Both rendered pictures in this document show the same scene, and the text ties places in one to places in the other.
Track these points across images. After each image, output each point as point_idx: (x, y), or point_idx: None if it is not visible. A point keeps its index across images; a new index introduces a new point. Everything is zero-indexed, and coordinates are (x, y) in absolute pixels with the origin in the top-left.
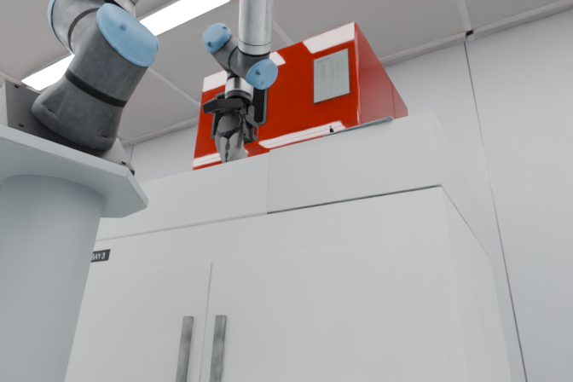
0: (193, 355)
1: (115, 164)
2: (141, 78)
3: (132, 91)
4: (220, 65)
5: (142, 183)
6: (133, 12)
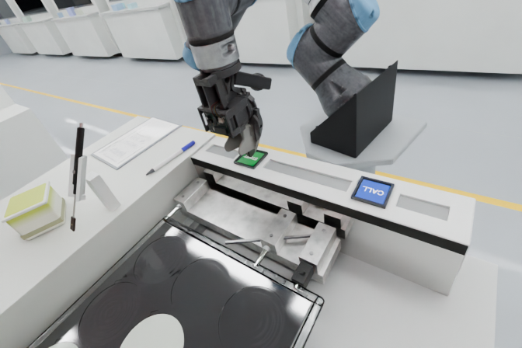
0: None
1: (304, 123)
2: (301, 72)
3: (306, 81)
4: (240, 8)
5: (374, 175)
6: (309, 12)
